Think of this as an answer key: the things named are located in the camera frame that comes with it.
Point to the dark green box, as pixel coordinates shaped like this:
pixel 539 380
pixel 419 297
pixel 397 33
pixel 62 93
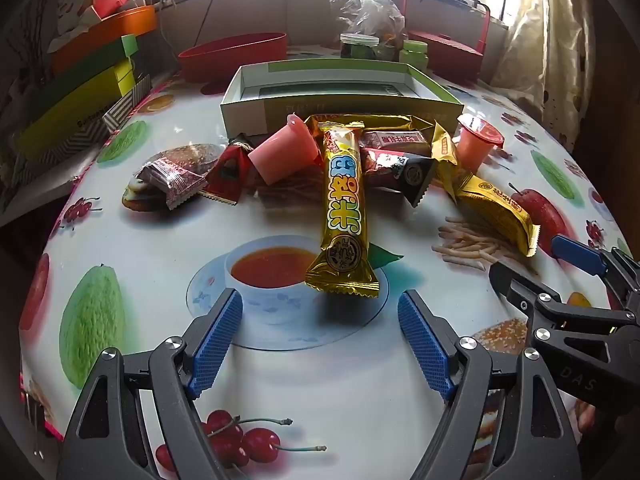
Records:
pixel 90 62

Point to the black white striped box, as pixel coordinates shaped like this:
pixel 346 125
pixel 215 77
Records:
pixel 122 107

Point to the pink jelly cup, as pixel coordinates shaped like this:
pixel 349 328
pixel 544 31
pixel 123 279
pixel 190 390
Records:
pixel 477 145
pixel 282 152

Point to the red triangular snack packet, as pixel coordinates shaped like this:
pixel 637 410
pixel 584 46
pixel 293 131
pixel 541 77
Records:
pixel 227 172

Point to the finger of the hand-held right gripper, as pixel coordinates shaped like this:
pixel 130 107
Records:
pixel 575 252
pixel 515 290

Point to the clear jar with white lid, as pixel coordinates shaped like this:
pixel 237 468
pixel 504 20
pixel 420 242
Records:
pixel 357 46

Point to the clear plastic bag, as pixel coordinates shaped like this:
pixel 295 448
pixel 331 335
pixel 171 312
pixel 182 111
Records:
pixel 367 5

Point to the red oval bowl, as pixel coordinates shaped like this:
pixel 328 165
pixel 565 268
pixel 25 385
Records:
pixel 230 57

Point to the small green jar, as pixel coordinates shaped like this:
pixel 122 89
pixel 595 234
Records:
pixel 415 52

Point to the green cardboard box tray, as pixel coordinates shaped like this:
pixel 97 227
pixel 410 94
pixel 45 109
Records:
pixel 325 90

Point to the red black snack packet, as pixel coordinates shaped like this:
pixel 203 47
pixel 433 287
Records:
pixel 400 170

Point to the cream printed curtain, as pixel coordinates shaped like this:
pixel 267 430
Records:
pixel 540 35

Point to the orange box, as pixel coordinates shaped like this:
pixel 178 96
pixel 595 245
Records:
pixel 110 30

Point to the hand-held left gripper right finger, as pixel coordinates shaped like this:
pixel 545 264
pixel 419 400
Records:
pixel 425 345

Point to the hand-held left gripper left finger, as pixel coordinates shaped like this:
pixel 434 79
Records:
pixel 215 345

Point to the long gold snack bar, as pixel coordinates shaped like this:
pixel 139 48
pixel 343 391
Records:
pixel 380 122
pixel 342 210

